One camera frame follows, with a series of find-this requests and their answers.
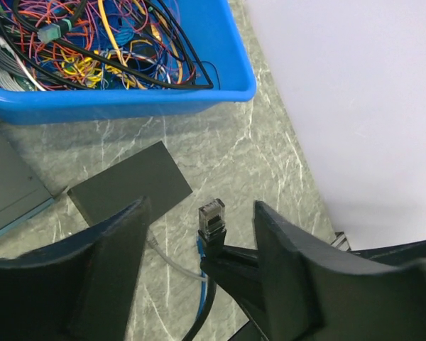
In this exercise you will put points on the small black network switch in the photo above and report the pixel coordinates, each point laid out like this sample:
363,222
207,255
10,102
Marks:
150,173

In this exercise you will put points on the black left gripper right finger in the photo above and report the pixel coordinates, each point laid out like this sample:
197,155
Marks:
314,291

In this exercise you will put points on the blue plastic bin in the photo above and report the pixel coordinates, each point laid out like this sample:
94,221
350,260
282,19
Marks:
211,29

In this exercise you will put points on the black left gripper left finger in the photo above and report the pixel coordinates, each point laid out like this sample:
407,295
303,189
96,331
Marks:
79,288

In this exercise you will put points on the large black network switch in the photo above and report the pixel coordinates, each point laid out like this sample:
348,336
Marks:
22,194

